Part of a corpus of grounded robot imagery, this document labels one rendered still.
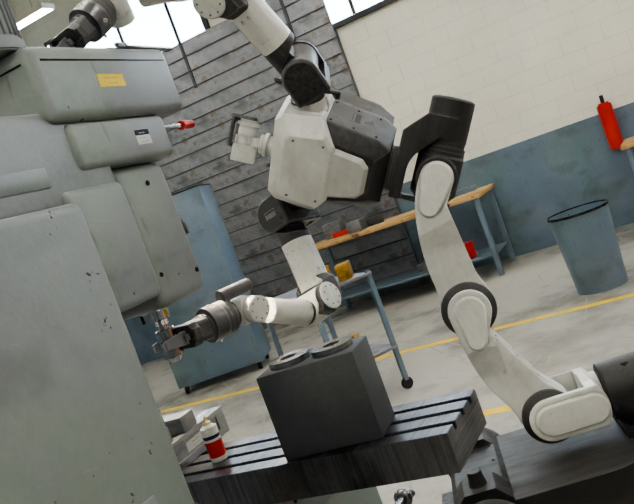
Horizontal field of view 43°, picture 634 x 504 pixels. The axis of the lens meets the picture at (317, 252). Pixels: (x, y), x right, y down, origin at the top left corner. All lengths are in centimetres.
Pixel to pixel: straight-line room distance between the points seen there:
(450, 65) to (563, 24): 125
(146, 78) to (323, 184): 51
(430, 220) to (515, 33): 714
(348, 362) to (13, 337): 66
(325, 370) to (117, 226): 51
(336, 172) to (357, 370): 63
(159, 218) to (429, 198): 68
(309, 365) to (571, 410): 80
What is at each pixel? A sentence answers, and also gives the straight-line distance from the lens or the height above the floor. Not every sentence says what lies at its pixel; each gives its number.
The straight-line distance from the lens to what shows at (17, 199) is 153.
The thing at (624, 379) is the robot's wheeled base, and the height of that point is 72.
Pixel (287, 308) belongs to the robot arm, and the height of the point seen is 118.
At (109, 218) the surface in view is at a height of 152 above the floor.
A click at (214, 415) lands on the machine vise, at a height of 99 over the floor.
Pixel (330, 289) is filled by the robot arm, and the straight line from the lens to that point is 216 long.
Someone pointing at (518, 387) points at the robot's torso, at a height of 78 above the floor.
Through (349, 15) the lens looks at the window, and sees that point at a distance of 958.
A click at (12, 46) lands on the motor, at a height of 189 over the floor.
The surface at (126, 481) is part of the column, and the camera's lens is 139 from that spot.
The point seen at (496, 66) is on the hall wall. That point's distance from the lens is 915.
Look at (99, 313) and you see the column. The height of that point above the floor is 136.
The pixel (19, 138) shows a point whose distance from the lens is 159.
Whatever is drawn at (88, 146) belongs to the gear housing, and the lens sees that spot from 170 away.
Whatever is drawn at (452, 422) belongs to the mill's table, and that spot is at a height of 92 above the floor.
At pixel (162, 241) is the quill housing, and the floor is 145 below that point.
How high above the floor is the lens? 143
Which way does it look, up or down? 4 degrees down
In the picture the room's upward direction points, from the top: 20 degrees counter-clockwise
